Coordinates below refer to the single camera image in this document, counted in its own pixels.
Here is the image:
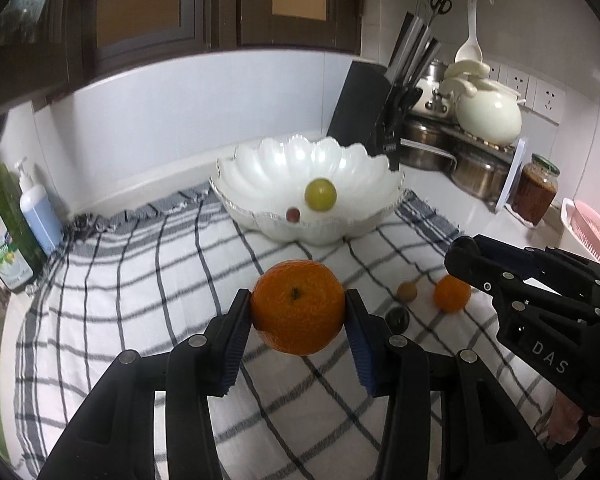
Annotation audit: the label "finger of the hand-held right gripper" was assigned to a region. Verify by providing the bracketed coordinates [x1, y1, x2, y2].
[472, 234, 600, 292]
[444, 238, 600, 332]

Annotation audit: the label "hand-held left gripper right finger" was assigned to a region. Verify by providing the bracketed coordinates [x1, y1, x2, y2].
[344, 288, 546, 480]

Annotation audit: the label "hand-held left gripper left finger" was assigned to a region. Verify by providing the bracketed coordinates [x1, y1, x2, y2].
[37, 287, 253, 480]

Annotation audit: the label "small orange mandarin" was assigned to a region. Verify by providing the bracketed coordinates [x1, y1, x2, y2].
[433, 275, 472, 314]

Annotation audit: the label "dark purple plum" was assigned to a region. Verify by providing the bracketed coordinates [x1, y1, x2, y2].
[385, 308, 411, 333]

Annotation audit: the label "large orange mandarin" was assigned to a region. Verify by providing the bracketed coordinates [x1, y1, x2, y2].
[250, 259, 347, 357]

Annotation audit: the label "white scalloped bowl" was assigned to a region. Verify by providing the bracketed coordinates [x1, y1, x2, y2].
[209, 134, 406, 247]

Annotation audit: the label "person's right hand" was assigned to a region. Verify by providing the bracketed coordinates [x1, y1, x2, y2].
[551, 392, 593, 443]

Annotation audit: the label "glass jar of red sauce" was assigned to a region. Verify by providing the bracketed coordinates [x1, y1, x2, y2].
[511, 154, 561, 227]

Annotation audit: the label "pink dish rack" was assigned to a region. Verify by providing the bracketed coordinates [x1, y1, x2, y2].
[560, 197, 600, 273]

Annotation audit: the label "white pot rack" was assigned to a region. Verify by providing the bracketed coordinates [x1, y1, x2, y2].
[492, 137, 528, 213]

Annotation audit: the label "small steel pot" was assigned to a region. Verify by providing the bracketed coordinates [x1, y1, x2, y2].
[450, 145, 511, 201]

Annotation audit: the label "checked white grey cloth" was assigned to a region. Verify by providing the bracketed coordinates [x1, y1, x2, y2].
[12, 187, 571, 480]

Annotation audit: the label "wide steel pot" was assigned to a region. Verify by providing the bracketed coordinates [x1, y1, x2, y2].
[397, 117, 458, 171]

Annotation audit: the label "white ceramic pot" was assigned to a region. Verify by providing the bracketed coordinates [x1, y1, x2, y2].
[437, 60, 526, 146]

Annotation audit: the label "green round plum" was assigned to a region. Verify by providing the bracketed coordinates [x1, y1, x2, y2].
[304, 177, 338, 211]

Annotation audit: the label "cream pot with steel lid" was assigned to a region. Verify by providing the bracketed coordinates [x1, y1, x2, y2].
[411, 60, 456, 118]

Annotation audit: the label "black knife block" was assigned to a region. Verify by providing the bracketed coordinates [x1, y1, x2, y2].
[326, 60, 406, 171]

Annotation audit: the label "white ladle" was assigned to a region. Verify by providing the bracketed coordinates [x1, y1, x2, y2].
[454, 0, 483, 63]

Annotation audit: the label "blue pump bottle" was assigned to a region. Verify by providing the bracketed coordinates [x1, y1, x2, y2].
[12, 157, 63, 256]

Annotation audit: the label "green dish soap bottle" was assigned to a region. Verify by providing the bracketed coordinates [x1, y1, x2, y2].
[0, 160, 48, 293]

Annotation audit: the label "hanging black scissors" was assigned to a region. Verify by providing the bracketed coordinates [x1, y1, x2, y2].
[420, 0, 453, 28]

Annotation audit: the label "white wall socket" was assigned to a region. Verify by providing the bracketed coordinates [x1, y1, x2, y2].
[532, 80, 566, 123]

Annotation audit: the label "steel-handled knife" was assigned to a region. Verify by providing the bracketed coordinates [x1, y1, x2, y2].
[405, 25, 433, 88]
[386, 10, 421, 86]
[415, 37, 443, 91]

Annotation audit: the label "brown wooden wall cabinet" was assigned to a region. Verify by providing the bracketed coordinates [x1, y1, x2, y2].
[0, 0, 381, 126]

